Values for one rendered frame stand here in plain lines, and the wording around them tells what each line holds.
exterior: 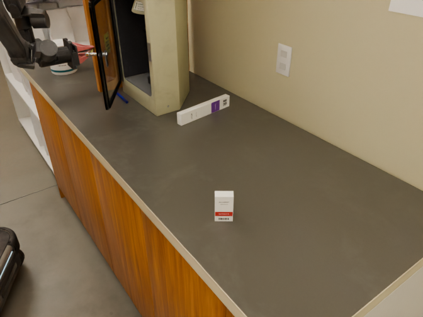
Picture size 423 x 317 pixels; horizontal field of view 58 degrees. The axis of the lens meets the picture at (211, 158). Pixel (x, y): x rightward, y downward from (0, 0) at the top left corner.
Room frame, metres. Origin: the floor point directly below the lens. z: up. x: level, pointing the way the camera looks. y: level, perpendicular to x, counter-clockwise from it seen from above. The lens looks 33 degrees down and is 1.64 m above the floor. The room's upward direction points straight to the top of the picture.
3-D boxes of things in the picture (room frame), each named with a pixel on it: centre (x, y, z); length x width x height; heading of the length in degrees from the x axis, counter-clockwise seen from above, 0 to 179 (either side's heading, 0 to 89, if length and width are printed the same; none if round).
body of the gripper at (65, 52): (1.37, 0.54, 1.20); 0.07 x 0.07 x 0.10; 36
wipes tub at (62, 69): (1.92, 0.77, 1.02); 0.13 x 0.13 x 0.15
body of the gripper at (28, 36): (1.57, 0.75, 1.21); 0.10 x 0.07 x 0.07; 126
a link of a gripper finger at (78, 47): (1.41, 0.48, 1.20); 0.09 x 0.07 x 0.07; 126
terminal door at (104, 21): (1.49, 0.41, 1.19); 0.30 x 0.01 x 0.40; 2
